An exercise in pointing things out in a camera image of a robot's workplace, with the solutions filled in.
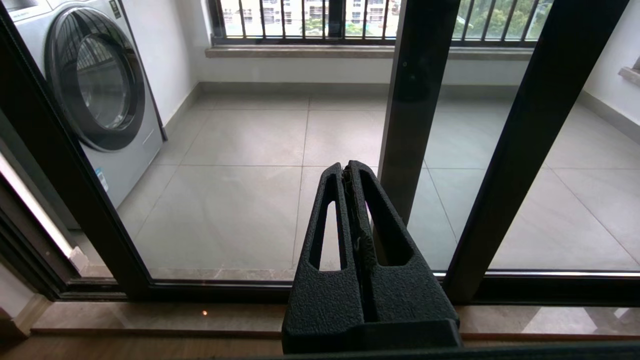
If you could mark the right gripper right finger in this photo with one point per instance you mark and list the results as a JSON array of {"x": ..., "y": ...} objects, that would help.
[{"x": 402, "y": 295}]

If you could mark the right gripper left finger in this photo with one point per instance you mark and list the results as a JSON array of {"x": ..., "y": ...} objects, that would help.
[{"x": 322, "y": 305}]

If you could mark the black framed sliding glass door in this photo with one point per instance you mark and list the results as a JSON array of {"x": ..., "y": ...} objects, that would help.
[
  {"x": 540, "y": 125},
  {"x": 415, "y": 100}
]

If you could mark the silver front-loading washing machine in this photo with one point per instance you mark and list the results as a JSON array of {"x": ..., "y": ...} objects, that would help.
[{"x": 125, "y": 165}]

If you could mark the long stone window sill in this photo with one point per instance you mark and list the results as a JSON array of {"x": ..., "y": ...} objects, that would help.
[{"x": 300, "y": 51}]

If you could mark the long black metal window railing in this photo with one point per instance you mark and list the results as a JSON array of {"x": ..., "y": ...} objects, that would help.
[{"x": 280, "y": 40}]

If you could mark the short stone window sill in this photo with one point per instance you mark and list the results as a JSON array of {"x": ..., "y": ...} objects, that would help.
[{"x": 631, "y": 75}]

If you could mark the black window frame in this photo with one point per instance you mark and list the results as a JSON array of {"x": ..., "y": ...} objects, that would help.
[{"x": 336, "y": 17}]

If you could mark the black outer door frame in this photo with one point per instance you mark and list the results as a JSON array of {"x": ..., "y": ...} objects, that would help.
[{"x": 25, "y": 240}]

